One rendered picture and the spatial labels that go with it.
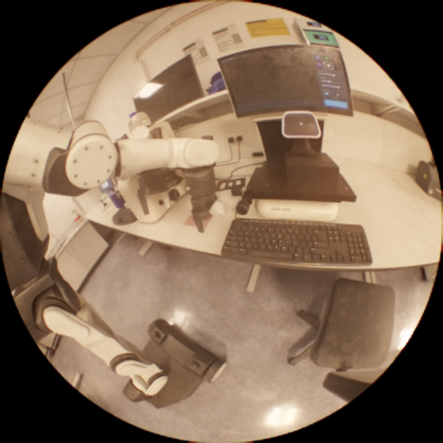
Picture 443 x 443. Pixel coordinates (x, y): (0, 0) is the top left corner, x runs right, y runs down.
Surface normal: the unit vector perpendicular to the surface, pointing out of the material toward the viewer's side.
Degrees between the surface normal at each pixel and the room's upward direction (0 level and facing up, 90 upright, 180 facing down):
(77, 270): 90
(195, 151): 102
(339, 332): 0
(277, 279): 0
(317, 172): 90
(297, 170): 90
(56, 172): 122
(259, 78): 92
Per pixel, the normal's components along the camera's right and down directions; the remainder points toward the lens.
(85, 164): 0.69, 0.68
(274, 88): -0.36, 0.70
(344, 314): -0.26, -0.74
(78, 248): 0.89, 0.06
